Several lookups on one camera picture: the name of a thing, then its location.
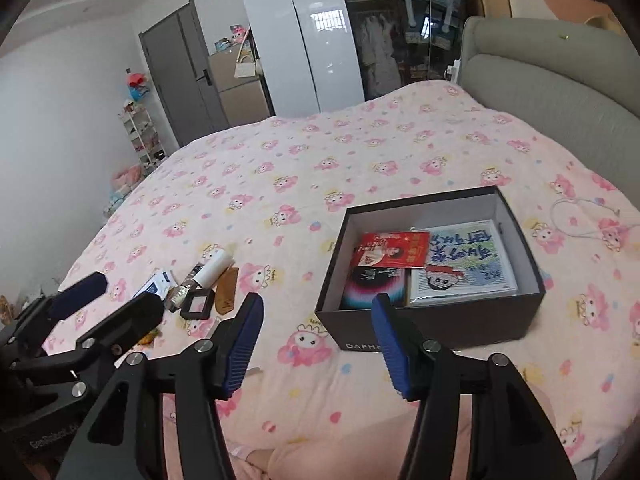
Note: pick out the wooden comb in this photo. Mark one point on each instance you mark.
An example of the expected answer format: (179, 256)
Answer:
(227, 290)

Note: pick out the toys on fridge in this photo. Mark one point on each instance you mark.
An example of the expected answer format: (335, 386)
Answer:
(232, 40)

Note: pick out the black square frame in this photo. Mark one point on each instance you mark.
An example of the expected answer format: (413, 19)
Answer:
(197, 304)

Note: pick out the yellow wrapped candy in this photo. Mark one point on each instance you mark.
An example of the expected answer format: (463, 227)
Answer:
(148, 336)

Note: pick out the white wall socket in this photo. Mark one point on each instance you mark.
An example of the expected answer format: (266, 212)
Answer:
(452, 70)

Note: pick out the grey door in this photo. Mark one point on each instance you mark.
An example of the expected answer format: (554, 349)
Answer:
(175, 75)

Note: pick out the glass door wardrobe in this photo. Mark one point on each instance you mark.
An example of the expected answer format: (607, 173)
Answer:
(400, 35)

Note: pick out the white handbag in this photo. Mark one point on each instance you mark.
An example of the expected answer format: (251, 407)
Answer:
(246, 67)

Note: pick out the pile of plush toys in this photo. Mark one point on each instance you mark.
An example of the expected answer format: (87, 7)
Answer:
(125, 187)

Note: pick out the white tube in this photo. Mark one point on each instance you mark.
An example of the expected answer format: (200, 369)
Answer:
(215, 267)

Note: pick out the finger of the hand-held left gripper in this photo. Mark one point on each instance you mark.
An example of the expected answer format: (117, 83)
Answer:
(80, 295)
(130, 320)

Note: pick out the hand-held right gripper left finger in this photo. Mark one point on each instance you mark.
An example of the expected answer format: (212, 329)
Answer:
(242, 350)

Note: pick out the black cardboard box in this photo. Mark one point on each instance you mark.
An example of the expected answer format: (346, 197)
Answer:
(450, 327)

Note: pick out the white glossy wardrobe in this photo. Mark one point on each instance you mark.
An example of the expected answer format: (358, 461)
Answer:
(300, 35)

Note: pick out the red snack packet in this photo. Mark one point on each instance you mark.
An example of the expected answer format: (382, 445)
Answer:
(390, 250)

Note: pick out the white paper strip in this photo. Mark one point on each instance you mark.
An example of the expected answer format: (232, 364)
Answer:
(253, 371)

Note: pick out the clear packet with blue print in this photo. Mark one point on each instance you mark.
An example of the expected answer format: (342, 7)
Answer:
(465, 265)

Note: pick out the grey padded headboard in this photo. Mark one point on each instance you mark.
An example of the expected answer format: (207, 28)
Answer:
(550, 90)

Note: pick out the white shelf rack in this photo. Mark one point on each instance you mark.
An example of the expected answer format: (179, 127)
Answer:
(142, 135)

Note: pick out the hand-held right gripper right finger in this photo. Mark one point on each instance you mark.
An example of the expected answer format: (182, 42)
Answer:
(392, 347)

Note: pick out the silver foil sachet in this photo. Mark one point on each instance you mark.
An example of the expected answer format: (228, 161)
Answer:
(179, 292)

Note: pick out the white and blue card packet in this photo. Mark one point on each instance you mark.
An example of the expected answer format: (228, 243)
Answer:
(155, 285)

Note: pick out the brown fridge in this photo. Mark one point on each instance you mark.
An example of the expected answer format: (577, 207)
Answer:
(245, 100)

